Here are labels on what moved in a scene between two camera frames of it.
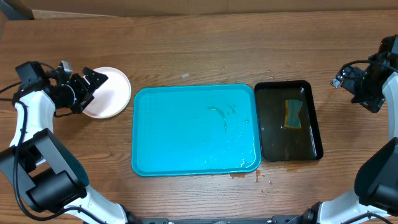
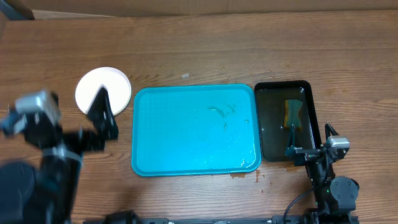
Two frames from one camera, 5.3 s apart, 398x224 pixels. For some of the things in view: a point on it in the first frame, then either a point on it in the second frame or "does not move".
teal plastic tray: (195, 130) does not move
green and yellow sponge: (291, 119) does not move
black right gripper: (352, 82) -> (310, 154)
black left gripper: (97, 83) -> (109, 126)
